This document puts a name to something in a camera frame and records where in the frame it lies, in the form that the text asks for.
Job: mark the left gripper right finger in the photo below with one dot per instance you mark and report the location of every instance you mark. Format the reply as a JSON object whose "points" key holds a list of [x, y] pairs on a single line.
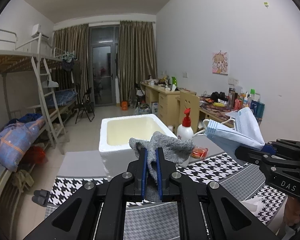
{"points": [[164, 169]]}

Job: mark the white air conditioner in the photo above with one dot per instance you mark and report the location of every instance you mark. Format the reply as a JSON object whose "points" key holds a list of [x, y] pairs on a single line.
{"points": [[36, 31]]}

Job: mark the wooden desk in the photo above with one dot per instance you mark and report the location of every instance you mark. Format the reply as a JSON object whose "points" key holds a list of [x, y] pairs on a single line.
{"points": [[171, 107]]}

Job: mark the red snack packet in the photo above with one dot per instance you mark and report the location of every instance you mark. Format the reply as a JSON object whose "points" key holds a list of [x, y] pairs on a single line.
{"points": [[199, 153]]}

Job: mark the light blue face mask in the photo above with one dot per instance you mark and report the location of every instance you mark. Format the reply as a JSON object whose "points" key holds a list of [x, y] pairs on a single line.
{"points": [[246, 132]]}

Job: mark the grey sock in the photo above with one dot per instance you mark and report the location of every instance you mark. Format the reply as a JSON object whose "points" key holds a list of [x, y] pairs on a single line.
{"points": [[175, 150]]}

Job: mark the blue plaid bedding bundle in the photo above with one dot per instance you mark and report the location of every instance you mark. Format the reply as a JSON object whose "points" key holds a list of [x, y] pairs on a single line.
{"points": [[16, 139]]}

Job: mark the white pump lotion bottle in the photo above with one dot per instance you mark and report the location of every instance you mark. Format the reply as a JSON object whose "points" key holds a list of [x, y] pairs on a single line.
{"points": [[185, 133]]}

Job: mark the metal bunk bed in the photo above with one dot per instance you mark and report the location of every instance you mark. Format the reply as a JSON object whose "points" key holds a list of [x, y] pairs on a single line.
{"points": [[28, 86]]}

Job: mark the anime girl poster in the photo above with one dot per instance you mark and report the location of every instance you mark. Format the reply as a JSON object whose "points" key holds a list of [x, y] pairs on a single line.
{"points": [[220, 63]]}

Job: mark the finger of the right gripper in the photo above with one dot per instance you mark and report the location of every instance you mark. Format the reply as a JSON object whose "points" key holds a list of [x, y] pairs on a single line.
{"points": [[269, 148]]}

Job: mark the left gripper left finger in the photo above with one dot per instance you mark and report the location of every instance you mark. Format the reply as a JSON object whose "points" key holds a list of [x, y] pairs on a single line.
{"points": [[137, 188]]}

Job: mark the brown curtain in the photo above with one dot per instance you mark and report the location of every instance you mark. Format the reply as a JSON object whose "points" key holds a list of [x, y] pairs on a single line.
{"points": [[137, 59], [71, 46]]}

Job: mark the balcony glass door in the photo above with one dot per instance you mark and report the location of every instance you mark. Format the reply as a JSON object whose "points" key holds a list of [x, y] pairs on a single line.
{"points": [[103, 45]]}

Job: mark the white tissue paper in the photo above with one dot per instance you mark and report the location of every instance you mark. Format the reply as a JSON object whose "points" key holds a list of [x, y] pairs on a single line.
{"points": [[254, 205]]}

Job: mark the black folding chair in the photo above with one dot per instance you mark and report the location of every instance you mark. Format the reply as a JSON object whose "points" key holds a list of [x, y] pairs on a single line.
{"points": [[85, 106]]}

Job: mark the brown curtain right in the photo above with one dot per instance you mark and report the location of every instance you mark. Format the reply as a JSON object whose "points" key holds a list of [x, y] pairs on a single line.
{"points": [[137, 59]]}

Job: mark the right hand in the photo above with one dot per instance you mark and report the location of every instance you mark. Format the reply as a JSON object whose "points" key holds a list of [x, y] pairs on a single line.
{"points": [[292, 211]]}

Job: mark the blue box on desk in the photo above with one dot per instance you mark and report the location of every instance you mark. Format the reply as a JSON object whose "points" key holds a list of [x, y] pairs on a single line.
{"points": [[257, 109]]}

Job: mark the orange bucket on floor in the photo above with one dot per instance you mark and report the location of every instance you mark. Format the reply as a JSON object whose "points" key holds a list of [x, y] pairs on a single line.
{"points": [[124, 105]]}

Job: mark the brown curtain left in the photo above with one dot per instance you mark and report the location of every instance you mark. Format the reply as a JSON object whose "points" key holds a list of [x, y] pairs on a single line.
{"points": [[71, 46]]}

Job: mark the houndstooth table mat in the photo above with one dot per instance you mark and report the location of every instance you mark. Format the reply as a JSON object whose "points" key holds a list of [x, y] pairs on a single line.
{"points": [[204, 212]]}

